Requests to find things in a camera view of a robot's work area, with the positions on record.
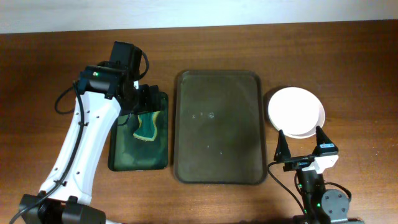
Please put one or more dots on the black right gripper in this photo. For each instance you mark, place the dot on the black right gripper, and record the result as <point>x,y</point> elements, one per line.
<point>283,153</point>

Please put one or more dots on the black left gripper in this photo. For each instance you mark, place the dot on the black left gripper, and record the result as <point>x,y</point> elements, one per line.
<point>149,100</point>

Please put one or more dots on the green yellow sponge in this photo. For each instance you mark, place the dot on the green yellow sponge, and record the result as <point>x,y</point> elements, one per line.
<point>147,130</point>

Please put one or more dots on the white plate bottom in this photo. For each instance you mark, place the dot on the white plate bottom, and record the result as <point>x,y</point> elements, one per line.
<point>290,96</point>

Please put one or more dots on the white plate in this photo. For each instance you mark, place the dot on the white plate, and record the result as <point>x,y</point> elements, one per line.
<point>297,119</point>
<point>290,96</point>
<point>301,136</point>

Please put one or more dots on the white plate top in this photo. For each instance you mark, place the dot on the white plate top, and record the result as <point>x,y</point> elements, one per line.
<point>301,136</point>

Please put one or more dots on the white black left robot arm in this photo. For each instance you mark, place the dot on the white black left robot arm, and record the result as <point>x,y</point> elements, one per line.
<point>103,93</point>

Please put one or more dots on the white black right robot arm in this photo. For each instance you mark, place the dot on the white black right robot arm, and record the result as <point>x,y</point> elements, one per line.
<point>321,201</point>

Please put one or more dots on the small dark green tray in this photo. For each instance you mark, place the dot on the small dark green tray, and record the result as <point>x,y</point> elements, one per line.
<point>126,153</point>

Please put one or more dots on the large dark brown tray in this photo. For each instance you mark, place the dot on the large dark brown tray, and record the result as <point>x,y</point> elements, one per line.
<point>219,135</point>

